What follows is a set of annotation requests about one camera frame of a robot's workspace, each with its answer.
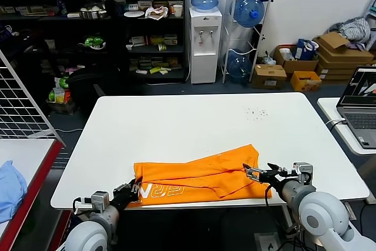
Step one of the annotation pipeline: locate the black right camera cable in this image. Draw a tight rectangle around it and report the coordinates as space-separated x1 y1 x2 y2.
263 185 273 208

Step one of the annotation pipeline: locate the grey power strip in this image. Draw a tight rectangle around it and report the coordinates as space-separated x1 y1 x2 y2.
345 203 357 221

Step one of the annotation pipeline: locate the metal bowl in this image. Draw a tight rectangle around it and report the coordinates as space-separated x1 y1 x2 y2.
79 2 108 20

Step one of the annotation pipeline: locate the white water dispenser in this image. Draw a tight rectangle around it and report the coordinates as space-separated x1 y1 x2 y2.
188 6 223 85

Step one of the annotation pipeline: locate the white floor sheet with symbol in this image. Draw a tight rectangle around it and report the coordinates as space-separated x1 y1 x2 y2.
254 232 280 251

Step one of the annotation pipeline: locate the clear plastic bag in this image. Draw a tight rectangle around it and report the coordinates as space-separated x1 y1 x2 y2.
261 50 277 66

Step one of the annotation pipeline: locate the white side table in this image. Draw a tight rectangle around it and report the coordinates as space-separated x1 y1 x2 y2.
316 97 376 181

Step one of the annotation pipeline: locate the red-edged white table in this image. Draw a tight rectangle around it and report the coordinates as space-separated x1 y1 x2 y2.
0 138 64 251

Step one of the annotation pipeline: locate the closed brown cardboard box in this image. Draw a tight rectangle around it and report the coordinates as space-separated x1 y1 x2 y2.
251 64 287 90

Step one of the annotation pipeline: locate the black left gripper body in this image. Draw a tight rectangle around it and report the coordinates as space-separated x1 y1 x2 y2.
112 180 134 208

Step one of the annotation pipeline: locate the blue paper bag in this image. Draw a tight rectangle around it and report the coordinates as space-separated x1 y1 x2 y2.
295 38 318 61

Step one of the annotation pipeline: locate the grey laptop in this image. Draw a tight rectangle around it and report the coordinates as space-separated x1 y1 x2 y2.
336 65 376 149

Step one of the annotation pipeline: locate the large open cardboard box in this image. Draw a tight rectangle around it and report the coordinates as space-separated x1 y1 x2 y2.
313 32 374 64

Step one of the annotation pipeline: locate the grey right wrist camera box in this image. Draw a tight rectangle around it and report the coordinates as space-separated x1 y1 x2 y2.
293 162 314 186

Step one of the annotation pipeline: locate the orange cardboard box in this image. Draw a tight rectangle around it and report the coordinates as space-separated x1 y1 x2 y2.
290 71 323 92

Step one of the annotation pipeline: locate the black office chair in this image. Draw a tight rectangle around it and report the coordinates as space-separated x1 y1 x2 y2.
66 67 118 116

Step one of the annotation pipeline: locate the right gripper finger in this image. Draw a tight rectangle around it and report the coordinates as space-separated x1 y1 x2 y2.
266 162 290 176
242 163 267 182

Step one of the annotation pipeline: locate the flat cardboard box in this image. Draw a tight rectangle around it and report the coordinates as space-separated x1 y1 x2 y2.
316 56 375 72
318 70 356 81

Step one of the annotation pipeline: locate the white metal jug rack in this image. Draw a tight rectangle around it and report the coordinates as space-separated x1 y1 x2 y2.
220 0 277 85

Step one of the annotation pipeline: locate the red and white box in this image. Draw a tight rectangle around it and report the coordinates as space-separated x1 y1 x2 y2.
131 35 147 48

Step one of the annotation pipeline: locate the basket of groceries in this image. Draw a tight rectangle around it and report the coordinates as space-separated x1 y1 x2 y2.
46 76 78 116

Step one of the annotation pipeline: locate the grey clothes pile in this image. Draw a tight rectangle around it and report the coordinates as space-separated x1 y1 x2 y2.
327 17 371 51

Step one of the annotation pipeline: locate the open box with white contents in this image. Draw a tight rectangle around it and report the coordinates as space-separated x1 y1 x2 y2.
273 44 320 74

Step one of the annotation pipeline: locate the black shelving unit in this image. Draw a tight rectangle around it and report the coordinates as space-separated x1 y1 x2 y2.
0 0 186 85

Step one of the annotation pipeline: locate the orange t-shirt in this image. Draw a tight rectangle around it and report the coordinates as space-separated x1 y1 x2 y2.
133 143 273 208

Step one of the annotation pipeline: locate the white laptop cable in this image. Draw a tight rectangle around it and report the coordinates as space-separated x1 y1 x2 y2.
324 118 347 131

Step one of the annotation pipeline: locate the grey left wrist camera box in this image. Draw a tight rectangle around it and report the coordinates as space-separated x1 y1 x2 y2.
90 191 110 213

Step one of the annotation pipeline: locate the light blue cloth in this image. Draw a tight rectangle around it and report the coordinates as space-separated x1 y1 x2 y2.
0 160 28 224

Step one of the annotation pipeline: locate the blue spray bottle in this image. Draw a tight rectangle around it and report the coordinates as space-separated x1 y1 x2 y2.
57 0 68 18

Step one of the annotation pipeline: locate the green toy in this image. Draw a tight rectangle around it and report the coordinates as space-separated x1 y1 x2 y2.
84 35 106 51

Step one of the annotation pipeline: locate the white plastic bag with food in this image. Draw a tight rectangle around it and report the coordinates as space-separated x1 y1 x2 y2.
145 6 170 22

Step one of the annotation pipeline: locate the white wire grid panel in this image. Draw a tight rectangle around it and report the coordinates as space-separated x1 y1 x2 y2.
0 49 67 148

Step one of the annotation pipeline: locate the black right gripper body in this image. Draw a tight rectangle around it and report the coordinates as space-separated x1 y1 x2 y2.
259 170 295 191

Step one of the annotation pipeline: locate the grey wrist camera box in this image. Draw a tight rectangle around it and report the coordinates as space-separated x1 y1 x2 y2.
293 162 314 186
90 191 110 213

